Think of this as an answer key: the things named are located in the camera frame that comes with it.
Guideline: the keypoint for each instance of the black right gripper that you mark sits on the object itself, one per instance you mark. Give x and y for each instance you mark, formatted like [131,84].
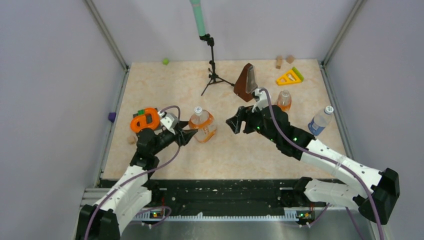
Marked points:
[235,122]

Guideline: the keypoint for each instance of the brown wooden metronome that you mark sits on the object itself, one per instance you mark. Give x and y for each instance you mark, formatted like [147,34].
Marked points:
[246,83]

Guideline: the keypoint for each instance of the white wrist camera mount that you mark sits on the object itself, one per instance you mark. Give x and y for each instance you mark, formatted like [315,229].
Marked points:
[261,97]
[168,120]

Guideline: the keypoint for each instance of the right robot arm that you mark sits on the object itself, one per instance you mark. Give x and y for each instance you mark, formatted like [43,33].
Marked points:
[374,193]

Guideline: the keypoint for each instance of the blue label water bottle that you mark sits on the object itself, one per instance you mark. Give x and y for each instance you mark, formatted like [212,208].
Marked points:
[321,120]

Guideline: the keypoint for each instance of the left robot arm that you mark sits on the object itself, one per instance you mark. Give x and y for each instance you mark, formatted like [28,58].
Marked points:
[108,217]

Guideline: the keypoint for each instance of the small wooden cube left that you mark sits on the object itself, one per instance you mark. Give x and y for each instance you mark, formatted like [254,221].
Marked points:
[131,140]

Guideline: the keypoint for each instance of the black mini tripod stand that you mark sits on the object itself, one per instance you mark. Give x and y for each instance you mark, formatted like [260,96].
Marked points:
[214,78]

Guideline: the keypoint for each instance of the wooden block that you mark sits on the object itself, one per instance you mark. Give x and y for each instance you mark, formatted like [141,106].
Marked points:
[290,59]
[279,62]

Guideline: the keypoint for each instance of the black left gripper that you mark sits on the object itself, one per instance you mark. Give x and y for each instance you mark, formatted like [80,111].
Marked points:
[185,135]

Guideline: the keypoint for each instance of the purple wall knob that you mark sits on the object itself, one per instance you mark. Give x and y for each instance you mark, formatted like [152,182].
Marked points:
[112,117]

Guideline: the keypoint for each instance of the yellow triangle toy block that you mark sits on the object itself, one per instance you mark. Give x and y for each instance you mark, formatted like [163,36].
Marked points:
[289,78]

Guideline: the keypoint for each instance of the mint green cylinder handle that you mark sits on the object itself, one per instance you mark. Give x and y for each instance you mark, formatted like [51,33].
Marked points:
[199,18]

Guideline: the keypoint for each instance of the orange tea bottle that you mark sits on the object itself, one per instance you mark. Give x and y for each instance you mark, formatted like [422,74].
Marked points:
[202,121]
[284,100]

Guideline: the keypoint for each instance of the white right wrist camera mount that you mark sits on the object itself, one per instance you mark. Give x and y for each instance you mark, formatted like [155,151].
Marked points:
[261,97]

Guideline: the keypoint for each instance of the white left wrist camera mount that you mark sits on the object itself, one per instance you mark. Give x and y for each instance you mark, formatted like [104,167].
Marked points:
[168,120]

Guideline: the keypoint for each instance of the orange ring toy on plate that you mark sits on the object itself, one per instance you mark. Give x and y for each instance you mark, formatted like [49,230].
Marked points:
[147,118]

